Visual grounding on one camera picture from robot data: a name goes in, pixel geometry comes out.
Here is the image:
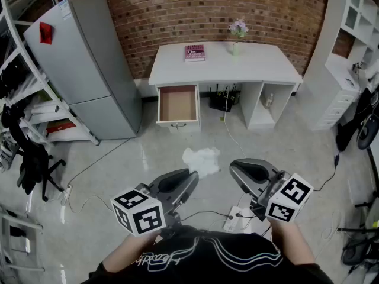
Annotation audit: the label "white drawer with brown bottom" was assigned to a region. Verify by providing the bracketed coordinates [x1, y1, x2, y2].
[156, 84, 201, 130]

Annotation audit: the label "black cable with adapter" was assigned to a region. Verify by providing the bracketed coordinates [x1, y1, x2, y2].
[313, 151, 342, 192]

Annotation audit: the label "person's right forearm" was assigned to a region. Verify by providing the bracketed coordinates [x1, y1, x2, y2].
[269, 217, 316, 266]

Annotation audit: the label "white blue sticker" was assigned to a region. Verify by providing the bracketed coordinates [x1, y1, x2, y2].
[57, 2, 73, 21]

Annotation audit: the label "black office chair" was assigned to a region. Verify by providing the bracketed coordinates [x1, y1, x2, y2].
[1, 103, 67, 202]

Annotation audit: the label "black router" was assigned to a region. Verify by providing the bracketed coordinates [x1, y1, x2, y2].
[209, 83, 242, 113]

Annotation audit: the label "white wooden hutch cabinet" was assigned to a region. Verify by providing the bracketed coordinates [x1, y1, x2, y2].
[296, 0, 379, 131]

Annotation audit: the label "thin white floor cable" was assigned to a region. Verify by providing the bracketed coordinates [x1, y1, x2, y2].
[65, 194, 115, 215]

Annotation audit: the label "red cloth piece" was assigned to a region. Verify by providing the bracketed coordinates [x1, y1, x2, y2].
[38, 21, 54, 46]

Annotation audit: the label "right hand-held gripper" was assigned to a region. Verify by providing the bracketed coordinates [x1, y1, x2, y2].
[230, 158, 314, 223]

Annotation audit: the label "pink book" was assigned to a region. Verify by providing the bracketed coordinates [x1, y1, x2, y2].
[184, 44, 207, 63]

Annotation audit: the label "black bag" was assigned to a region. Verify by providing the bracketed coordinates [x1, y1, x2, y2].
[335, 87, 373, 153]

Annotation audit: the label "red flat box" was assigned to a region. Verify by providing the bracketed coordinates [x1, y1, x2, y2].
[45, 119, 77, 134]

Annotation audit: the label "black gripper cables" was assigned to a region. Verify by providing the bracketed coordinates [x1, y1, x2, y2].
[177, 192, 258, 239]

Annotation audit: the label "white cloth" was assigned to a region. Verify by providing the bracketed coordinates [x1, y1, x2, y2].
[182, 147, 221, 180]

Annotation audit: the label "long black floor cable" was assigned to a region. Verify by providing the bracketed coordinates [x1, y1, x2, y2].
[68, 137, 131, 186]

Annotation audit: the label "white desk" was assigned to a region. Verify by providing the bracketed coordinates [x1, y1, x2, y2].
[148, 41, 304, 133]

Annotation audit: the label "thick white cable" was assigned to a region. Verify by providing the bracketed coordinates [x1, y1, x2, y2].
[223, 97, 247, 159]

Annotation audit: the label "person's left forearm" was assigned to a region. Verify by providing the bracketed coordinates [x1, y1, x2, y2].
[102, 231, 163, 273]

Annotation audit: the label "white long boxes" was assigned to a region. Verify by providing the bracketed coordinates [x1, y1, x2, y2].
[30, 99, 65, 115]

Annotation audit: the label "black round device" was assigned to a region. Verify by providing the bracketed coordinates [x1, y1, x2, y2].
[356, 113, 379, 151]

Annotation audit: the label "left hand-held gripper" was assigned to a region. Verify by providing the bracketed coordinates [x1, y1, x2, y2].
[111, 168, 200, 239]

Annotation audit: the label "black floor stand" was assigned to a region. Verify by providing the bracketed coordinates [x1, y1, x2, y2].
[337, 191, 379, 275]

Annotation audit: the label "large white power strip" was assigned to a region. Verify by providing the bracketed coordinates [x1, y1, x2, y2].
[222, 205, 251, 234]

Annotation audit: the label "grey refrigerator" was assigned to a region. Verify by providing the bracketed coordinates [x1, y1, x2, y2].
[23, 0, 143, 142]

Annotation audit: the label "person's black printed shirt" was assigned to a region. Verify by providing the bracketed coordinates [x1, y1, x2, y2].
[81, 225, 334, 284]

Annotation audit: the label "white metal shelf rack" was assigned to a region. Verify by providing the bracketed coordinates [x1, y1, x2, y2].
[0, 0, 100, 146]

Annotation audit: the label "small white power strip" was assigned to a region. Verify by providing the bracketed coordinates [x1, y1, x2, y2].
[60, 184, 73, 207]

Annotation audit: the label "white low frame rack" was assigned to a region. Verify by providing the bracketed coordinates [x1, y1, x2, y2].
[0, 205, 46, 273]

